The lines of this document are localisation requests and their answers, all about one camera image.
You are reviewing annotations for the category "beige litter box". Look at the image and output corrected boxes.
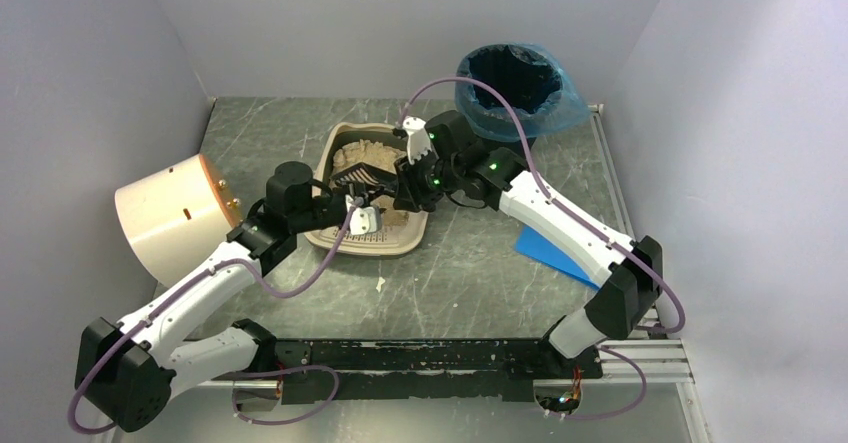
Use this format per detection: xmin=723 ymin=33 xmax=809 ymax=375
xmin=315 ymin=122 xmax=429 ymax=257

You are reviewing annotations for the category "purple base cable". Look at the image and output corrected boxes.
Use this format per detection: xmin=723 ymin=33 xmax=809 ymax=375
xmin=230 ymin=365 xmax=341 ymax=427
xmin=543 ymin=341 xmax=648 ymax=421

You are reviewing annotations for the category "black trash bin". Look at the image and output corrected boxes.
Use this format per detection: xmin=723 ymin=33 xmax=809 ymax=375
xmin=472 ymin=132 xmax=524 ymax=154

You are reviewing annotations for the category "cat litter pile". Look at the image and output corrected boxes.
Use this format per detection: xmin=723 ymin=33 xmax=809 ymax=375
xmin=331 ymin=139 xmax=409 ymax=227

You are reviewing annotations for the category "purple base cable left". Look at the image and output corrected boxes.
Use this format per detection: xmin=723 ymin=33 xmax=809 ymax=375
xmin=230 ymin=365 xmax=341 ymax=427

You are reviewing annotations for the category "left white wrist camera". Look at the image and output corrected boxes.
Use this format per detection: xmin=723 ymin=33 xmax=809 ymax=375
xmin=348 ymin=203 xmax=383 ymax=236

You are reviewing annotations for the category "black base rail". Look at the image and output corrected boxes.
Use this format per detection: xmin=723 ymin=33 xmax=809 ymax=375
xmin=275 ymin=338 xmax=603 ymax=404

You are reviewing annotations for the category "beige cylindrical container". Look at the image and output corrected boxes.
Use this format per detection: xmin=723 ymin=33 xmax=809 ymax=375
xmin=114 ymin=154 xmax=244 ymax=288

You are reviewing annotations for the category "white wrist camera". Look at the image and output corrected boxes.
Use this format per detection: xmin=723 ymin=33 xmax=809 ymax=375
xmin=348 ymin=203 xmax=383 ymax=236
xmin=400 ymin=117 xmax=433 ymax=165

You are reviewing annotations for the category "blue sheet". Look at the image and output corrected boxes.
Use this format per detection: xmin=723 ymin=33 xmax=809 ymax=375
xmin=514 ymin=227 xmax=599 ymax=290

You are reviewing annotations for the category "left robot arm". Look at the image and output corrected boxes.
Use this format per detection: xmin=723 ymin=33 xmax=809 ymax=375
xmin=66 ymin=161 xmax=380 ymax=435

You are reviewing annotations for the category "blue plastic bin liner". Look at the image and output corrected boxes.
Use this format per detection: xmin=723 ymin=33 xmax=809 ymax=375
xmin=454 ymin=43 xmax=590 ymax=140

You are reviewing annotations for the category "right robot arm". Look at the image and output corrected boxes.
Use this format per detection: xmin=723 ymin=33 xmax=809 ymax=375
xmin=395 ymin=110 xmax=663 ymax=359

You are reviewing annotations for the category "aluminium frame rail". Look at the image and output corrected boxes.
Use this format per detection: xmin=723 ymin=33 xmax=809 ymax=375
xmin=590 ymin=104 xmax=693 ymax=384

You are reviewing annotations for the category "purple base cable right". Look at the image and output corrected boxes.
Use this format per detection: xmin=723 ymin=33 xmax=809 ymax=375
xmin=543 ymin=341 xmax=648 ymax=421

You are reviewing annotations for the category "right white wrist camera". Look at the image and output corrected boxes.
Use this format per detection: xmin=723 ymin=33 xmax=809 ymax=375
xmin=400 ymin=117 xmax=433 ymax=165

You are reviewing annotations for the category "black litter scoop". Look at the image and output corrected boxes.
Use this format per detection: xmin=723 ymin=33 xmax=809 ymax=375
xmin=330 ymin=162 xmax=398 ymax=193

